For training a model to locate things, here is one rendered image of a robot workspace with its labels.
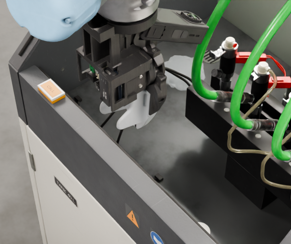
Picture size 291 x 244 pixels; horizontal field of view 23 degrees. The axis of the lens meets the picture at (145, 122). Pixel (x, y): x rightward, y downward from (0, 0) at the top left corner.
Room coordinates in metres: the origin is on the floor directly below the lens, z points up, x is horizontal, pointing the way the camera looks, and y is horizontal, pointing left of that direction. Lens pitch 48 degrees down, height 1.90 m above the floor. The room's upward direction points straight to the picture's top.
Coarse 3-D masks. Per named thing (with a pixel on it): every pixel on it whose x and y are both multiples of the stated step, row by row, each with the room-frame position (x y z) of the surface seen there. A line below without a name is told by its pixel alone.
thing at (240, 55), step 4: (240, 52) 0.93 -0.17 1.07; (244, 52) 0.93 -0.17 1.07; (248, 52) 0.93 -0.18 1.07; (236, 56) 0.92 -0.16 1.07; (240, 56) 0.92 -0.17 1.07; (244, 56) 0.92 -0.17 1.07; (248, 56) 0.92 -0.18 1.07; (264, 56) 0.92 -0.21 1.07; (236, 60) 0.92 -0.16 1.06; (240, 60) 0.92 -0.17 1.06; (244, 60) 0.92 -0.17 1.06; (260, 60) 0.92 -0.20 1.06; (264, 60) 0.92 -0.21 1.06
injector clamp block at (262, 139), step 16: (192, 96) 0.92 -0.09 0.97; (192, 112) 0.91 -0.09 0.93; (208, 112) 0.88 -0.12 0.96; (224, 112) 0.87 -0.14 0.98; (240, 112) 0.87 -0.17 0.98; (208, 128) 0.88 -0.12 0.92; (224, 128) 0.85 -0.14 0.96; (240, 128) 0.83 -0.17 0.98; (224, 144) 0.84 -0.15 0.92; (240, 144) 0.81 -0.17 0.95; (256, 144) 0.79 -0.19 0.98; (240, 160) 0.81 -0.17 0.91; (256, 160) 0.78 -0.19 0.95; (272, 160) 0.76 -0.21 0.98; (224, 176) 0.84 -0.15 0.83; (240, 176) 0.81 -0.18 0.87; (256, 176) 0.78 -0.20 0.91; (272, 176) 0.75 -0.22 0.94; (288, 176) 0.73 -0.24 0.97; (256, 192) 0.77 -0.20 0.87; (272, 192) 0.75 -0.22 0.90; (288, 192) 0.72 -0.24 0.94
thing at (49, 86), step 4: (44, 84) 0.96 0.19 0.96; (48, 84) 0.96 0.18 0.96; (52, 84) 0.96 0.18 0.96; (44, 88) 0.95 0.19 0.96; (48, 88) 0.95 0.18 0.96; (52, 88) 0.95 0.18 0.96; (56, 88) 0.95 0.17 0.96; (48, 92) 0.93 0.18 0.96; (52, 92) 0.93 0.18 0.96; (56, 92) 0.93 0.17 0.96; (60, 92) 0.93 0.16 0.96; (52, 96) 0.92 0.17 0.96; (64, 96) 0.93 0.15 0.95; (56, 100) 0.92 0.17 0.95
